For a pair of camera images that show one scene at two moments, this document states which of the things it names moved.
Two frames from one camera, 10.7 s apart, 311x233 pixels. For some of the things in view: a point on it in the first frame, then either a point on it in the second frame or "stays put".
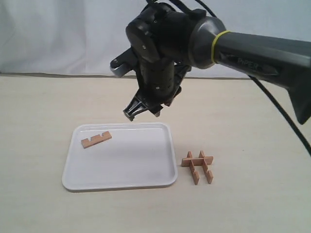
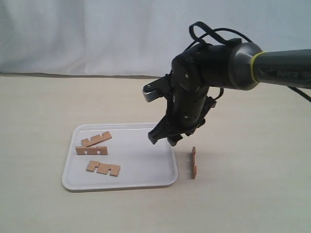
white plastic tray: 139,155 stays put
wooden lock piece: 96,139 stays put
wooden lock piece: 197,161 to 91,150
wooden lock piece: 195,174 to 103,168
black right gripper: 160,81 to 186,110
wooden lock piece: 209,174 to 194,166
